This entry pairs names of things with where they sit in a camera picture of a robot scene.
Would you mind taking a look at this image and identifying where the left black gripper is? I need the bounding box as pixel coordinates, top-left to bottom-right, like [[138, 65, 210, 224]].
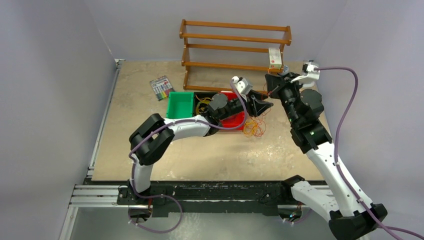
[[218, 90, 273, 122]]

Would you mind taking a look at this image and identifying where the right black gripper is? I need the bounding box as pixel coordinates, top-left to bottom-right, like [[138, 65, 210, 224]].
[[265, 72, 305, 126]]

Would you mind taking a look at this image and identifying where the orange cable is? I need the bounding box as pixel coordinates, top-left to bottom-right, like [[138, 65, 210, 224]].
[[242, 94, 269, 138]]

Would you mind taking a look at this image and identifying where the red plastic bin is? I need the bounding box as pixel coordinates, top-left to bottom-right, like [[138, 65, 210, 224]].
[[221, 93, 245, 128]]

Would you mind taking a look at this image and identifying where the black plastic bin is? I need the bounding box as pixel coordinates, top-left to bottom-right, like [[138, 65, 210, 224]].
[[192, 92, 218, 117]]

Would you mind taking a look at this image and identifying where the green plastic bin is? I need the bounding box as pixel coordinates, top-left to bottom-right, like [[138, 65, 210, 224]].
[[166, 91, 194, 119]]

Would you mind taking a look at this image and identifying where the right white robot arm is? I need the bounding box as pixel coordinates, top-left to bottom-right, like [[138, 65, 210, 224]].
[[265, 73, 388, 240]]

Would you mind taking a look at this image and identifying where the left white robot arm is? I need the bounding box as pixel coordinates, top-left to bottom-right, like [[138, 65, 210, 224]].
[[128, 90, 274, 205]]

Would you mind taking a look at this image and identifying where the white red carton box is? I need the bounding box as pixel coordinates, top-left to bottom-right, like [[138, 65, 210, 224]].
[[268, 47, 283, 70]]

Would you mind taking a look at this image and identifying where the wooden two-tier shelf rack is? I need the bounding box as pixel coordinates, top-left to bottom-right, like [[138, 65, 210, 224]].
[[179, 19, 292, 92]]

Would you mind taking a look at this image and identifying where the pack of coloured markers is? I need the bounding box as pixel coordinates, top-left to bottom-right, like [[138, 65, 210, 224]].
[[149, 75, 175, 101]]

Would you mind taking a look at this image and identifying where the left purple robot hose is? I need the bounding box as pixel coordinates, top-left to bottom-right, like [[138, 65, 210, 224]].
[[127, 77, 249, 234]]

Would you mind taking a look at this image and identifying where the purple robot hose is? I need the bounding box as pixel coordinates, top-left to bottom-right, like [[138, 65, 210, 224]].
[[127, 77, 249, 234], [311, 66, 424, 240]]

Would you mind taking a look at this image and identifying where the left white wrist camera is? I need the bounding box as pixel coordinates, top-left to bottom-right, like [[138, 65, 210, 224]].
[[231, 76, 253, 101]]

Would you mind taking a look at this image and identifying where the yellow coiled cable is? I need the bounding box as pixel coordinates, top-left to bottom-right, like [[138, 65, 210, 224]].
[[195, 96, 213, 115]]

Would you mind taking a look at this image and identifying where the right purple robot hose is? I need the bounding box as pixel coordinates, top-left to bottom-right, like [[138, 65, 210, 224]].
[[311, 66, 424, 240]]

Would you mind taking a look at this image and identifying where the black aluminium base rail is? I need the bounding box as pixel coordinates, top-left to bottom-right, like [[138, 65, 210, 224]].
[[67, 180, 335, 219]]

